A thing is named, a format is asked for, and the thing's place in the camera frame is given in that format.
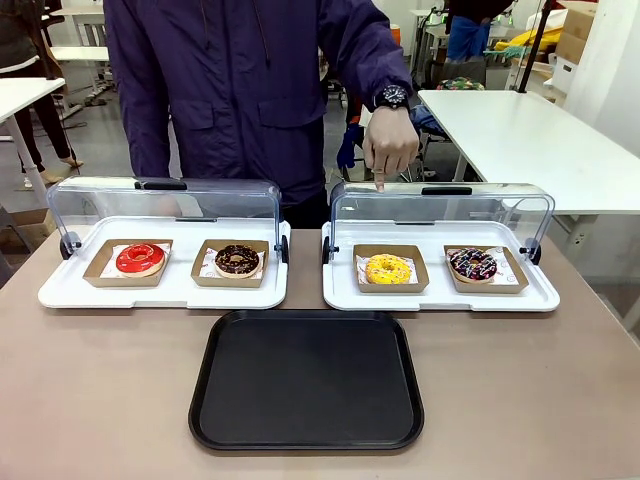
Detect person left hand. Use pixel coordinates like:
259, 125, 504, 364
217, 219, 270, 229
361, 104, 421, 195

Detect person left forearm purple sleeve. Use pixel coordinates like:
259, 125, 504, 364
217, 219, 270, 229
344, 14, 416, 109

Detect person right forearm purple sleeve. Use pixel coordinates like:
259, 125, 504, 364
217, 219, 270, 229
117, 84, 175, 180

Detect yellow glazed donut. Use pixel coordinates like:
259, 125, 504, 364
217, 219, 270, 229
365, 253, 414, 286

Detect brown cardboard donut tray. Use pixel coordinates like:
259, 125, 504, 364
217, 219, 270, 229
443, 244, 530, 295
82, 238, 175, 289
352, 243, 430, 294
190, 238, 271, 290

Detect dark donut colourful sprinkles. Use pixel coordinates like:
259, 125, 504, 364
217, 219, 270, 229
448, 247, 498, 285

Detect chocolate donut with nuts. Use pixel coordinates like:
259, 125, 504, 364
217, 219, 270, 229
214, 243, 262, 279

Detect black plastic serving tray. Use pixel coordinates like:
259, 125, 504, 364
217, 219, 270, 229
188, 309, 425, 454

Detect red glazed donut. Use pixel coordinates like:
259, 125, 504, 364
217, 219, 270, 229
115, 243, 166, 279

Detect blue cloth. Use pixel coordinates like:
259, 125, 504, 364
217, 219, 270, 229
409, 103, 444, 137

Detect black wristwatch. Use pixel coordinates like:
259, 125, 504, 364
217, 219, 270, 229
373, 84, 413, 113

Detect colourful patterned bag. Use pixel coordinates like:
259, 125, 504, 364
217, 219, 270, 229
436, 76, 487, 92

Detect background person blue apron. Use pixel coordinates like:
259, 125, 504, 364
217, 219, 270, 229
443, 0, 516, 86

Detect clear display case lid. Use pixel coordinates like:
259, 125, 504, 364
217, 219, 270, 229
322, 180, 557, 266
46, 174, 290, 265

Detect white printed paper liner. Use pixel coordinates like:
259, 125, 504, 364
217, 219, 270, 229
99, 243, 174, 280
355, 254, 416, 286
199, 244, 269, 279
448, 245, 519, 287

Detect large white table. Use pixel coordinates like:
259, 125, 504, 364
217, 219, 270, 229
417, 88, 640, 217

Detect person in purple jacket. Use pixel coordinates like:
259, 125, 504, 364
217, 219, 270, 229
102, 0, 416, 230

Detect white display case base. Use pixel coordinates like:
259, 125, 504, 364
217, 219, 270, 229
322, 219, 561, 314
37, 215, 291, 311

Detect black pole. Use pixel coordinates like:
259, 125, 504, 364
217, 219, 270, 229
516, 0, 557, 95

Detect yellow fabric item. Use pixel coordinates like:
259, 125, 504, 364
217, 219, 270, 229
509, 25, 565, 55

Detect white storage box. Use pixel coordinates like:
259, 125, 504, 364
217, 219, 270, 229
551, 54, 581, 93

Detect brown cardboard box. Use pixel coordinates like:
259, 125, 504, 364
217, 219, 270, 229
554, 0, 599, 65

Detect white background desk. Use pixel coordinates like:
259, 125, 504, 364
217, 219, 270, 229
49, 3, 109, 49

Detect background person dark clothes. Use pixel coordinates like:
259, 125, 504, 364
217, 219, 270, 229
0, 0, 85, 185

